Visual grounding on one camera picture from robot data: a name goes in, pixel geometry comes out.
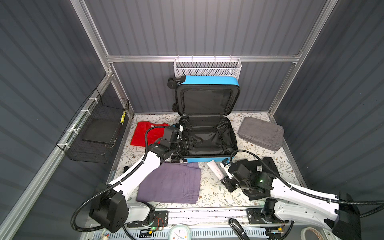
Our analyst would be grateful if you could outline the black wire wall basket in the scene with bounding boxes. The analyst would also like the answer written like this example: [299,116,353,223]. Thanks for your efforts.
[57,90,130,164]

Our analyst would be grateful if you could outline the black handle tool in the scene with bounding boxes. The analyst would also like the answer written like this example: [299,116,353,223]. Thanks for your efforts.
[229,218,250,240]

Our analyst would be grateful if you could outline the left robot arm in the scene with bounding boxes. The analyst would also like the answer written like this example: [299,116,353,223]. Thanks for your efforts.
[89,126,183,233]

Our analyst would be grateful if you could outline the grey folded towel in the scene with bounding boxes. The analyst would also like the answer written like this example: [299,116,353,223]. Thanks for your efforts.
[238,117,284,152]

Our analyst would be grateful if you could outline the black t-shirt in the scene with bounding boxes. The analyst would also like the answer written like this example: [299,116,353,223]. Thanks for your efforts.
[238,157,280,176]

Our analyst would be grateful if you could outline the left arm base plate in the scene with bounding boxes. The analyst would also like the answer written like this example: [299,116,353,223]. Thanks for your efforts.
[126,210,169,228]

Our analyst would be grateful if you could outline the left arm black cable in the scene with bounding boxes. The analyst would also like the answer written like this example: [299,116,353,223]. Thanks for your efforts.
[70,125,169,233]

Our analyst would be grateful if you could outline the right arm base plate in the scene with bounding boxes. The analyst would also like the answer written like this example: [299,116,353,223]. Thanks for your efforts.
[246,208,290,225]

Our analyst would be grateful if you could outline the white wire mesh basket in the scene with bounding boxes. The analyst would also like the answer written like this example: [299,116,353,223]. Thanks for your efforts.
[173,58,242,81]

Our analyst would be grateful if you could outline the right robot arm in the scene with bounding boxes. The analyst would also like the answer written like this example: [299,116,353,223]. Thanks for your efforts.
[220,157,362,240]

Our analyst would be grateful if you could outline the red t-shirt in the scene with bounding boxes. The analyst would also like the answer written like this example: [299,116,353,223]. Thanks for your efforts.
[130,121,170,148]

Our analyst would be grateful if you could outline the blue hardshell suitcase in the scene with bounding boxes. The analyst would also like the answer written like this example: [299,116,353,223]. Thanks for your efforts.
[167,75,240,163]

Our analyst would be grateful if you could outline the white cream tube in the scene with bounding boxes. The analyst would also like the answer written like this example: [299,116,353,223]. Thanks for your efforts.
[207,161,225,181]

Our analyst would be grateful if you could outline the purple trousers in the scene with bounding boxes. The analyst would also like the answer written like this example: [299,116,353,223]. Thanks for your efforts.
[136,163,202,204]

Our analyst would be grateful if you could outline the white tape roll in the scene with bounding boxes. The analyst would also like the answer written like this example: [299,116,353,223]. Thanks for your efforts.
[300,227,325,240]

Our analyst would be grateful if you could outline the yellow marker in basket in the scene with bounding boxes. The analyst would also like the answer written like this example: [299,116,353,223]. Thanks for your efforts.
[120,110,126,125]

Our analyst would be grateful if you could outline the small white clock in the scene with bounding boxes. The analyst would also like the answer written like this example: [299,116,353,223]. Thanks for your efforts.
[168,225,192,240]

